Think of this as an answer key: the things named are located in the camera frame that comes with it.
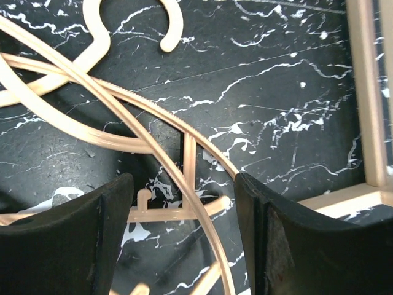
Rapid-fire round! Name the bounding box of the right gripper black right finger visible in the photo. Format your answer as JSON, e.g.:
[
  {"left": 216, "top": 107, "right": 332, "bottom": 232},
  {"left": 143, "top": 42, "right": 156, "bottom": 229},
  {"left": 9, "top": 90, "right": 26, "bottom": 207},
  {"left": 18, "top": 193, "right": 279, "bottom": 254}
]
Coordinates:
[{"left": 234, "top": 173, "right": 392, "bottom": 294}]

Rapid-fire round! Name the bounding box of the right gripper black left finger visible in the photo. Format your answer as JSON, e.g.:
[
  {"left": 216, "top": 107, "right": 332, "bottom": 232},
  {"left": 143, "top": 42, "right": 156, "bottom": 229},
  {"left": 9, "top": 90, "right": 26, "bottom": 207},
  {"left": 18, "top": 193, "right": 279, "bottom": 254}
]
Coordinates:
[{"left": 1, "top": 173, "right": 134, "bottom": 294}]

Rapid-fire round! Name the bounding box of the wooden garment rack frame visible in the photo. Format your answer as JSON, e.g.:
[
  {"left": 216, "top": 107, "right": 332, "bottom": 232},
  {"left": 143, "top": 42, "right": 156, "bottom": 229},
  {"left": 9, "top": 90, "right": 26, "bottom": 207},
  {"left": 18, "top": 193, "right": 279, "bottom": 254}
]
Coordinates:
[{"left": 300, "top": 1, "right": 392, "bottom": 218}]

